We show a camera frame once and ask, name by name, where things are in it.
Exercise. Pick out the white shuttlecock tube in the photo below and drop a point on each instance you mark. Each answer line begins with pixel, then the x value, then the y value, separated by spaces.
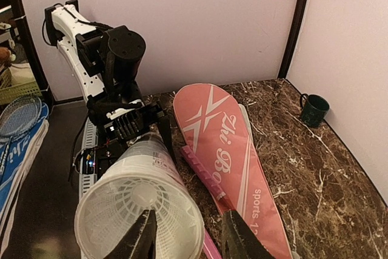
pixel 148 157

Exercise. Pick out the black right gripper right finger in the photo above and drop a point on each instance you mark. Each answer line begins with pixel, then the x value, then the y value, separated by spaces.
pixel 237 239

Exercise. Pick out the red racket pink grip lower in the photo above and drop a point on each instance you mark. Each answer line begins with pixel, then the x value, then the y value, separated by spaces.
pixel 203 174

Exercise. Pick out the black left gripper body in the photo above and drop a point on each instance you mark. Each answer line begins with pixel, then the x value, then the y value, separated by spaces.
pixel 123 125

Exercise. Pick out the blue racket bag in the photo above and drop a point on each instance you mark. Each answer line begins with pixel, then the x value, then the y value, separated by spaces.
pixel 23 126

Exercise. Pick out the red racket pink grip upper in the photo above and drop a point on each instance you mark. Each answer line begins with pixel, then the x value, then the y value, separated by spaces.
pixel 209 247

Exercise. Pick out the dark green mug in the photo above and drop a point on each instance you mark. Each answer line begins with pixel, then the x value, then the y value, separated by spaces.
pixel 313 109

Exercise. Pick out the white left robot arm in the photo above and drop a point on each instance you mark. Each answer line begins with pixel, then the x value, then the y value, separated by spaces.
pixel 105 61

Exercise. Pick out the right black frame post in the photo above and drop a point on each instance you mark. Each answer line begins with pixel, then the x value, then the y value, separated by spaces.
pixel 292 38

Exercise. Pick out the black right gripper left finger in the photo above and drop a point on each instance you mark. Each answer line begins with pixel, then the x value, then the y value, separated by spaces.
pixel 140 240

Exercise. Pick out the white shuttlecock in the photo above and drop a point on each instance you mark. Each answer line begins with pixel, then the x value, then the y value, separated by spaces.
pixel 108 210

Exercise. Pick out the pink racket bag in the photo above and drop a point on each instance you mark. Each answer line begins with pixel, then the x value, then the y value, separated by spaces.
pixel 214 127

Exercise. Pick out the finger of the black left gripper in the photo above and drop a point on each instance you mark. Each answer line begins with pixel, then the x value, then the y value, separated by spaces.
pixel 164 128

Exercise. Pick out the red racket pink grip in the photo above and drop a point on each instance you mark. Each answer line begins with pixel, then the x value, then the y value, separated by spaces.
pixel 209 247
pixel 203 174

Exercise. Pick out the green plastic basket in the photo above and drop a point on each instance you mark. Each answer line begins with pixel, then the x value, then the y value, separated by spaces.
pixel 16 81

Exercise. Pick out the grey slotted cable duct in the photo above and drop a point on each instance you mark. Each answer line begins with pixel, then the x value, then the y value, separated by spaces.
pixel 87 173

